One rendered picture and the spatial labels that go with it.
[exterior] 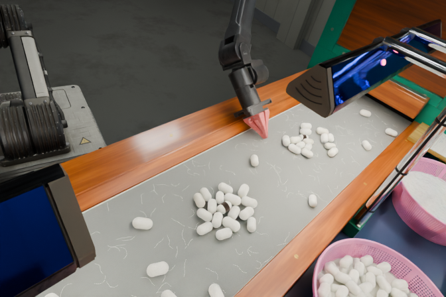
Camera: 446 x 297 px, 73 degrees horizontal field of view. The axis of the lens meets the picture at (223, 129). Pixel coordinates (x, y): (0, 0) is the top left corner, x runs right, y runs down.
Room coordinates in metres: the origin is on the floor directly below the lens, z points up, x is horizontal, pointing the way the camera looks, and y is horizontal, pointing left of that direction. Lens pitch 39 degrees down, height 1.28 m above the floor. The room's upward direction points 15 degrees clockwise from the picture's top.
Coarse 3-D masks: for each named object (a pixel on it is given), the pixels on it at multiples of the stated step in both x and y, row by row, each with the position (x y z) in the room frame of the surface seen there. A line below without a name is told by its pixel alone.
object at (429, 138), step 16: (416, 32) 0.70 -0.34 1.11; (384, 48) 0.57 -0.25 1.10; (400, 48) 0.56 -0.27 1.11; (416, 48) 0.56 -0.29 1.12; (416, 64) 0.55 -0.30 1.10; (432, 64) 0.53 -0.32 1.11; (432, 128) 0.49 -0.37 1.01; (416, 144) 0.50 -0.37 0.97; (432, 144) 0.49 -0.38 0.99; (416, 160) 0.48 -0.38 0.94; (400, 176) 0.48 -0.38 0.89; (384, 192) 0.48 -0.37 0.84; (368, 208) 0.48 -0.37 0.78; (352, 224) 0.48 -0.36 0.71
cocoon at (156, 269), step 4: (152, 264) 0.25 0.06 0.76; (156, 264) 0.25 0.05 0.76; (160, 264) 0.25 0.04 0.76; (164, 264) 0.25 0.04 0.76; (148, 268) 0.24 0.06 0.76; (152, 268) 0.24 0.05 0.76; (156, 268) 0.24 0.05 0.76; (160, 268) 0.24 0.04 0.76; (164, 268) 0.24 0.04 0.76; (168, 268) 0.25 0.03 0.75; (148, 272) 0.23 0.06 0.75; (152, 272) 0.23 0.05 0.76; (156, 272) 0.23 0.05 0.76; (160, 272) 0.24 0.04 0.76; (164, 272) 0.24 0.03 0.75; (152, 276) 0.23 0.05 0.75
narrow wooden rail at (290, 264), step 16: (416, 128) 0.92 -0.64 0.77; (400, 144) 0.80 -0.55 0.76; (384, 160) 0.70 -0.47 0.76; (400, 160) 0.72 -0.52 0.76; (368, 176) 0.61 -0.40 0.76; (384, 176) 0.63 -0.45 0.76; (352, 192) 0.54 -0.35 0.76; (368, 192) 0.55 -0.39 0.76; (336, 208) 0.47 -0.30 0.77; (352, 208) 0.48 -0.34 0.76; (320, 224) 0.42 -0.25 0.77; (336, 224) 0.43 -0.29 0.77; (304, 240) 0.37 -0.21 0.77; (320, 240) 0.38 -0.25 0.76; (288, 256) 0.32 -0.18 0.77; (304, 256) 0.33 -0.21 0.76; (272, 272) 0.28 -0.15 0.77; (288, 272) 0.29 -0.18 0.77; (304, 272) 0.33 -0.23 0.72; (256, 288) 0.25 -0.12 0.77; (272, 288) 0.26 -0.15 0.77; (288, 288) 0.26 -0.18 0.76
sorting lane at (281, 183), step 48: (240, 144) 0.63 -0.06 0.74; (336, 144) 0.75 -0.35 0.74; (384, 144) 0.81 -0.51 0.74; (144, 192) 0.40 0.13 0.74; (192, 192) 0.43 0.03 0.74; (288, 192) 0.50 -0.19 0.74; (336, 192) 0.55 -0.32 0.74; (96, 240) 0.27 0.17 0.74; (144, 240) 0.29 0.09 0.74; (192, 240) 0.32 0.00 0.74; (240, 240) 0.35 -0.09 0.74; (288, 240) 0.37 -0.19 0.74; (48, 288) 0.18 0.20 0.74; (96, 288) 0.19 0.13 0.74; (144, 288) 0.21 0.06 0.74; (192, 288) 0.23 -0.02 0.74; (240, 288) 0.25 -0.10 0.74
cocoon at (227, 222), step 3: (222, 219) 0.37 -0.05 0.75; (225, 219) 0.37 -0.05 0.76; (228, 219) 0.37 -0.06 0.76; (231, 219) 0.37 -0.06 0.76; (222, 222) 0.37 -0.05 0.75; (225, 222) 0.37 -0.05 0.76; (228, 222) 0.37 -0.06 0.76; (231, 222) 0.37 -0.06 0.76; (234, 222) 0.37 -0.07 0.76; (237, 222) 0.37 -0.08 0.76; (225, 225) 0.36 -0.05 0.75; (228, 225) 0.36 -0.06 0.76; (231, 225) 0.36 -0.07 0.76; (234, 225) 0.36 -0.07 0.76; (237, 225) 0.36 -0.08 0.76; (231, 228) 0.36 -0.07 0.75; (234, 228) 0.36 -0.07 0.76; (237, 228) 0.36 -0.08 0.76; (234, 231) 0.36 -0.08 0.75
